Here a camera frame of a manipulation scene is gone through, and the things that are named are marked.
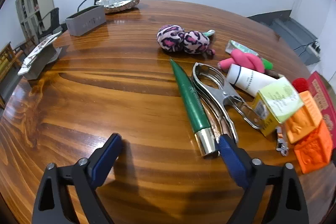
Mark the white power strip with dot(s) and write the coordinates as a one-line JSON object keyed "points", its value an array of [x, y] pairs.
{"points": [[316, 47]]}

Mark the pink leopard plush toy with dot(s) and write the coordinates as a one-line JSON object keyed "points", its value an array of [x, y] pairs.
{"points": [[173, 37]]}

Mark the pink knotted toy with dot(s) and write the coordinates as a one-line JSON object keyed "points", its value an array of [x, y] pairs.
{"points": [[246, 60]]}

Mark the orange embossed block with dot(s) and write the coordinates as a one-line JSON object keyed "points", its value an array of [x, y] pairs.
{"points": [[312, 150], [302, 121]]}

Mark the grey storage cabinet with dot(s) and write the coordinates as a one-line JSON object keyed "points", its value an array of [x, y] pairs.
{"points": [[29, 3]]}

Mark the metal spring clamp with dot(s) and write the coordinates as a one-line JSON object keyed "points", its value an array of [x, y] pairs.
{"points": [[225, 94]]}

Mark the grey rectangular box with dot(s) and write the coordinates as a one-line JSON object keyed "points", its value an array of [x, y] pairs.
{"points": [[86, 20]]}

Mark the green cap pouch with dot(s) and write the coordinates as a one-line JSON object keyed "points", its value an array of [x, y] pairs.
{"points": [[237, 46]]}

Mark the white cream tube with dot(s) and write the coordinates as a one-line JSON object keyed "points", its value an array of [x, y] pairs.
{"points": [[246, 79]]}

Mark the yellow green carton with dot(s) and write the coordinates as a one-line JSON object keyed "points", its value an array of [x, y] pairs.
{"points": [[278, 100]]}

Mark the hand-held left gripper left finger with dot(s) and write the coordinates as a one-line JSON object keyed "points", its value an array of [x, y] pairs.
{"points": [[105, 158]]}

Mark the red pom-pom ball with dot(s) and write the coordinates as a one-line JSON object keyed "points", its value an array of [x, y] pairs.
{"points": [[300, 84]]}

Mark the red container box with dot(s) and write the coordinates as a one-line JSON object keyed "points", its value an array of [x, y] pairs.
{"points": [[323, 98]]}

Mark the green white ointment tube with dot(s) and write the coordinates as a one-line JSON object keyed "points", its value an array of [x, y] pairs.
{"points": [[209, 33]]}

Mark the large green pen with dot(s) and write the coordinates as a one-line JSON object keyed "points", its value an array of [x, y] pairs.
{"points": [[191, 98]]}

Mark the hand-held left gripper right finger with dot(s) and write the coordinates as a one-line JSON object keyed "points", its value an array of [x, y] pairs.
{"points": [[233, 158]]}

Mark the small metal clip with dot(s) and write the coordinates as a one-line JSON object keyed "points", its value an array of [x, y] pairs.
{"points": [[282, 146]]}

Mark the wooden chair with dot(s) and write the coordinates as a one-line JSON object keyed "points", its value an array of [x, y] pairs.
{"points": [[8, 56]]}

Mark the stack of printed cards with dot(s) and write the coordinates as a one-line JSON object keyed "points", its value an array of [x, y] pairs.
{"points": [[39, 48]]}

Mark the crumpled foil tray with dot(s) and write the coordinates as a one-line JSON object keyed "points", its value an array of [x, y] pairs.
{"points": [[118, 2]]}

